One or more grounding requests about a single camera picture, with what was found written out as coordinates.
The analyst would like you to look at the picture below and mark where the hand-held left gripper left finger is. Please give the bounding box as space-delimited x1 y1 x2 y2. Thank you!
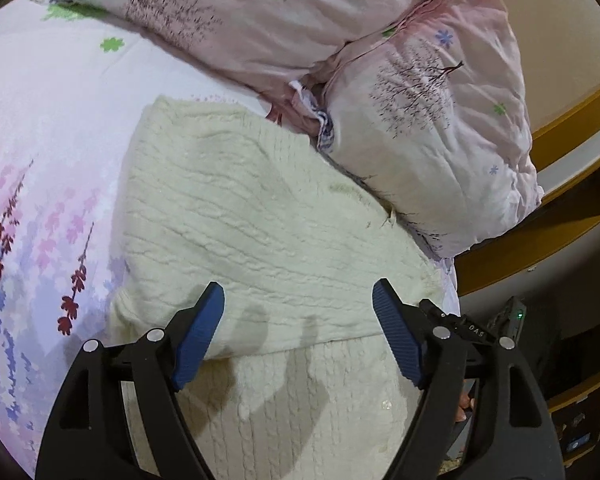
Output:
35 281 226 480

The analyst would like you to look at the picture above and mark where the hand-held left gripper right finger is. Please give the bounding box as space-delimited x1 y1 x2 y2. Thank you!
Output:
372 277 567 480

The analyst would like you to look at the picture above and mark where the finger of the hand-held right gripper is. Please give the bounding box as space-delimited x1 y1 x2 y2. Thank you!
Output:
418 298 497 347

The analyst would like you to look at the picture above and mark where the cream knitted sweater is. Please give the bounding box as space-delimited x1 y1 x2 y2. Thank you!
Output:
107 96 462 480

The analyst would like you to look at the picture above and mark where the wooden cabinet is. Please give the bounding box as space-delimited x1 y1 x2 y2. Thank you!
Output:
545 324 600 468

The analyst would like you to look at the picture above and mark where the small pink floral pillow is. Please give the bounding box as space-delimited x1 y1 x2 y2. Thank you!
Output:
316 0 545 259

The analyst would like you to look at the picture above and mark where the blue plaid cloth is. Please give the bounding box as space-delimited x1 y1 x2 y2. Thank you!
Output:
314 109 337 151

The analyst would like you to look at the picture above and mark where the floral bed sheet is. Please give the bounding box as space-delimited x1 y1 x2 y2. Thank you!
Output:
0 2 301 471

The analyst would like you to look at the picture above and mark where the pink floral quilt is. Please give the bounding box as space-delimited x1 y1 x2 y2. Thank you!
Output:
27 0 473 126

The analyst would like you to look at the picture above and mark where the wooden bed frame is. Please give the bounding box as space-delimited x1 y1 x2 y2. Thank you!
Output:
452 74 600 297

